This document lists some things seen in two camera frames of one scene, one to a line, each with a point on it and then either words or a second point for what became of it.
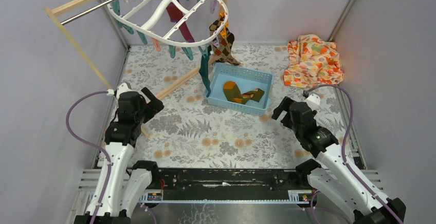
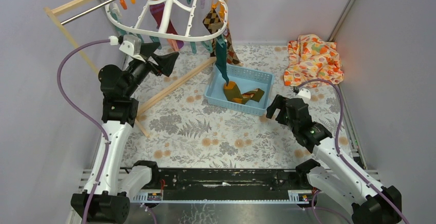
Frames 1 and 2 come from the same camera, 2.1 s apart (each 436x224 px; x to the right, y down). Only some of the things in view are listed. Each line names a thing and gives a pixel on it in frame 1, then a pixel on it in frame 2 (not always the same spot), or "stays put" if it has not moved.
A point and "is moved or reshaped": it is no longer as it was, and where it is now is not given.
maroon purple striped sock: [175, 15] to [175, 41]
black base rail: [265, 185] stays put
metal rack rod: [76, 16] stays put
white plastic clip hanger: [172, 11] is moved or reshaped
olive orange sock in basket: [232, 92] stays put
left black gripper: [145, 105] to [149, 59]
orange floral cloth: [313, 62] stays put
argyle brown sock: [223, 53] to [212, 22]
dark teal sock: [204, 69] to [221, 53]
